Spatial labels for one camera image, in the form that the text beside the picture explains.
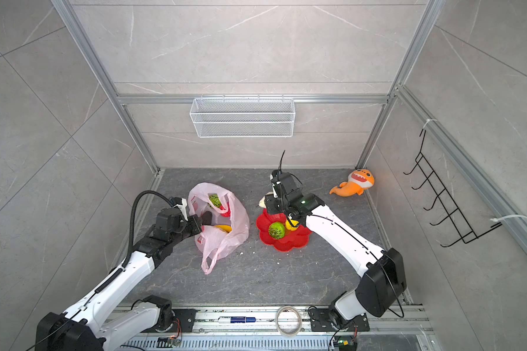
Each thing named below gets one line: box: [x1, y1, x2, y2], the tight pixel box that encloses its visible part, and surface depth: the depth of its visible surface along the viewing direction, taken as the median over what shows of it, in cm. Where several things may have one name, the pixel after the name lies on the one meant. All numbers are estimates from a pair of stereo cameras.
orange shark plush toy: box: [329, 168, 375, 197], surface depth 108 cm
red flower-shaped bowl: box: [256, 208, 312, 253], surface depth 95 cm
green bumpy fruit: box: [267, 221, 286, 240], surface depth 92 cm
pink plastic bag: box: [187, 182, 251, 275], surface depth 88 cm
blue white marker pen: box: [217, 315, 257, 324], surface depth 74 cm
